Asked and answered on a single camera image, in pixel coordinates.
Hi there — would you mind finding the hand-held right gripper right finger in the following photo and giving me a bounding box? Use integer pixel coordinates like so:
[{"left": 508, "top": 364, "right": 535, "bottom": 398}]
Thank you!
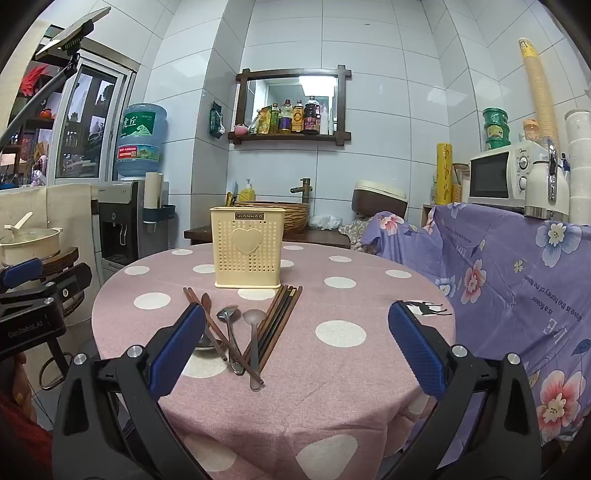
[{"left": 383, "top": 300, "right": 542, "bottom": 480}]

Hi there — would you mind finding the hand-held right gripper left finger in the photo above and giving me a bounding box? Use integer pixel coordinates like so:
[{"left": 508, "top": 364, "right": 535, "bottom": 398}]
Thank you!
[{"left": 52, "top": 302, "right": 206, "bottom": 480}]

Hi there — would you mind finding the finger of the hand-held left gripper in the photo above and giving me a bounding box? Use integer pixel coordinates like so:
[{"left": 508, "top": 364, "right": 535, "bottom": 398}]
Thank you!
[
  {"left": 0, "top": 258, "right": 43, "bottom": 289},
  {"left": 28, "top": 263, "right": 93, "bottom": 303}
]

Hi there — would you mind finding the wooden-handled metal spoon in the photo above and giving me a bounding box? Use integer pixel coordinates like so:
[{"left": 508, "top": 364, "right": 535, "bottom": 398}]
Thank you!
[{"left": 193, "top": 292, "right": 229, "bottom": 361}]

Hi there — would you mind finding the bundle of dark chopsticks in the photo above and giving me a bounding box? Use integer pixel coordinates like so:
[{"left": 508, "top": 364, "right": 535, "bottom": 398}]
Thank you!
[{"left": 240, "top": 285, "right": 304, "bottom": 370}]

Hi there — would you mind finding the cream perforated utensil holder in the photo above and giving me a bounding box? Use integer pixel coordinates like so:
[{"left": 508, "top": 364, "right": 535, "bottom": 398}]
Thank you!
[{"left": 210, "top": 206, "right": 287, "bottom": 289}]

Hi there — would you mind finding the person's left forearm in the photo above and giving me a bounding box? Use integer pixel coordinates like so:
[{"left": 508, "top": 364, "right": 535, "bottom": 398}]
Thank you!
[{"left": 0, "top": 353, "right": 54, "bottom": 480}]

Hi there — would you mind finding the cream cooking pot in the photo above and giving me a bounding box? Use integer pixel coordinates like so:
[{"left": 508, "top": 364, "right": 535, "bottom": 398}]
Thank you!
[{"left": 0, "top": 227, "right": 63, "bottom": 266}]

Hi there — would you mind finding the cream ladle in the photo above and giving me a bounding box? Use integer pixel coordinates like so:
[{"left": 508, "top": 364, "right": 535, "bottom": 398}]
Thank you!
[{"left": 4, "top": 211, "right": 34, "bottom": 232}]

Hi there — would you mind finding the beige cloth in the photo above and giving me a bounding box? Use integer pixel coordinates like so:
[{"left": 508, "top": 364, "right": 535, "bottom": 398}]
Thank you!
[{"left": 0, "top": 182, "right": 100, "bottom": 296}]

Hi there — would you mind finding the water dispenser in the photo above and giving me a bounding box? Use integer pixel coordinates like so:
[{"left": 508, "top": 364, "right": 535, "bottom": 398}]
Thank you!
[{"left": 97, "top": 179, "right": 169, "bottom": 273}]

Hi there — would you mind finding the pink polka-dot tablecloth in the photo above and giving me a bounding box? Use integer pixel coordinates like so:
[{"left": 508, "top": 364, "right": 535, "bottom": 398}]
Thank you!
[{"left": 91, "top": 242, "right": 458, "bottom": 480}]

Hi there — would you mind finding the purple floral cloth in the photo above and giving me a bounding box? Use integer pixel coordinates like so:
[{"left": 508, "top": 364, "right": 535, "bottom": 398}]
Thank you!
[{"left": 361, "top": 203, "right": 591, "bottom": 457}]

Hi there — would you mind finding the dark green cup holder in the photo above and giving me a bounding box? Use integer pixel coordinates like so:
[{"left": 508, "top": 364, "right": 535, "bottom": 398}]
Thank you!
[{"left": 142, "top": 204, "right": 176, "bottom": 223}]

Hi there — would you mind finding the paper cup tube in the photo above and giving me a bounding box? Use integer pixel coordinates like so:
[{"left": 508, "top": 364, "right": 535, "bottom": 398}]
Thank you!
[{"left": 144, "top": 172, "right": 163, "bottom": 224}]

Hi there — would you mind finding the small floral cloth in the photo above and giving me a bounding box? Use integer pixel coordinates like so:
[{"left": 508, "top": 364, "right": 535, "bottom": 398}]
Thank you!
[{"left": 339, "top": 217, "right": 379, "bottom": 252}]

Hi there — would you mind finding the dark wooden counter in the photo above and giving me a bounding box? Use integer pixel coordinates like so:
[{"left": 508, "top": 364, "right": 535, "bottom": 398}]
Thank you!
[{"left": 184, "top": 225, "right": 352, "bottom": 250}]

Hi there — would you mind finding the white plastic bag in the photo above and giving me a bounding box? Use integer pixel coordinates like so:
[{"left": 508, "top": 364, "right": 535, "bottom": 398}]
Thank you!
[{"left": 308, "top": 213, "right": 345, "bottom": 230}]

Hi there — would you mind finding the brown and white rice cooker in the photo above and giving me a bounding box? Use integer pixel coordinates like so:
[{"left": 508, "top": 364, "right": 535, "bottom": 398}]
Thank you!
[{"left": 351, "top": 180, "right": 409, "bottom": 217}]

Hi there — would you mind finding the blue water bottle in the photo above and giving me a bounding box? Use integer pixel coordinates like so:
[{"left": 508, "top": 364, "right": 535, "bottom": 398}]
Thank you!
[{"left": 115, "top": 103, "right": 168, "bottom": 181}]

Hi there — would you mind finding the woven pattern basin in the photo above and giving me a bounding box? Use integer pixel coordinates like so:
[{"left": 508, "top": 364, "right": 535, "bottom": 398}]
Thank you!
[{"left": 235, "top": 200, "right": 310, "bottom": 234}]

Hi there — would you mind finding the yellow roll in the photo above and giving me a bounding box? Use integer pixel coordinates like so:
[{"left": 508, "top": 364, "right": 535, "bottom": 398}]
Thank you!
[{"left": 436, "top": 142, "right": 453, "bottom": 206}]

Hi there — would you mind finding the white microwave oven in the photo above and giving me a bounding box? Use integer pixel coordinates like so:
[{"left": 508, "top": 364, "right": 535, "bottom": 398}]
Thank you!
[{"left": 468, "top": 141, "right": 550, "bottom": 208}]

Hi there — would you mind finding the brass faucet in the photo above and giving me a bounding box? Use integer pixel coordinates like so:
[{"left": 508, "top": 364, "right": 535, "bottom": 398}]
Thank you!
[{"left": 290, "top": 178, "right": 315, "bottom": 205}]

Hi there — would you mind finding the white electric kettle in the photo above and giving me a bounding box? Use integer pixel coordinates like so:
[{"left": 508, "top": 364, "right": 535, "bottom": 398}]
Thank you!
[{"left": 524, "top": 138, "right": 571, "bottom": 220}]

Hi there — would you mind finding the stack of green containers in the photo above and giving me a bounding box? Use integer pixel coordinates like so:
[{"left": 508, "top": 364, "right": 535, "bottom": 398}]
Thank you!
[{"left": 482, "top": 107, "right": 511, "bottom": 151}]

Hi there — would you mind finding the dark soy sauce bottle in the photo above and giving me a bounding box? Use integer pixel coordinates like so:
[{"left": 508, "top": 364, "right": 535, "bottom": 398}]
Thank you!
[{"left": 303, "top": 96, "right": 321, "bottom": 134}]

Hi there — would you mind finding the tall stack of paper cups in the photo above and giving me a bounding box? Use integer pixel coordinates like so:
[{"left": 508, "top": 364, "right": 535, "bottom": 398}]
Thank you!
[{"left": 518, "top": 38, "right": 560, "bottom": 148}]

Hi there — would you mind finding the wooden framed wall shelf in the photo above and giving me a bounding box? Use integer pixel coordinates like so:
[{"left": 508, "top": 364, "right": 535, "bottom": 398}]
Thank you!
[{"left": 229, "top": 66, "right": 352, "bottom": 146}]

